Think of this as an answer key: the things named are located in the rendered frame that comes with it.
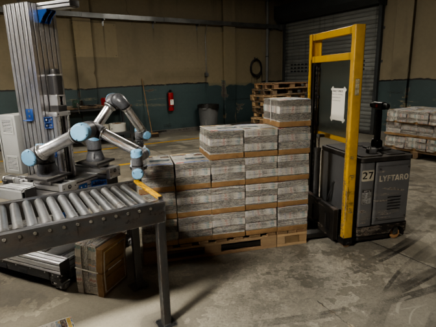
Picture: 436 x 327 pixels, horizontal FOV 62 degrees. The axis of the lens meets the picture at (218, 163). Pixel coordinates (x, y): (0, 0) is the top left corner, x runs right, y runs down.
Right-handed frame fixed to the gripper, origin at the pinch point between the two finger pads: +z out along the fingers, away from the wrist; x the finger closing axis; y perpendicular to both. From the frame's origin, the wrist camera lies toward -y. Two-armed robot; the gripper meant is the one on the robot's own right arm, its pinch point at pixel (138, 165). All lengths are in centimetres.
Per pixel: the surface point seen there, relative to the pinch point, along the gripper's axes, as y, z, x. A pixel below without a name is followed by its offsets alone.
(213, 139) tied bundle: 15, 11, -59
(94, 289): -81, -28, 36
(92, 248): -49, -29, 34
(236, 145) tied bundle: 9, 12, -78
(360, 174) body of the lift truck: -21, 2, -184
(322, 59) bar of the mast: 76, 47, -168
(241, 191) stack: -30, 11, -81
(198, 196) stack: -31, 9, -45
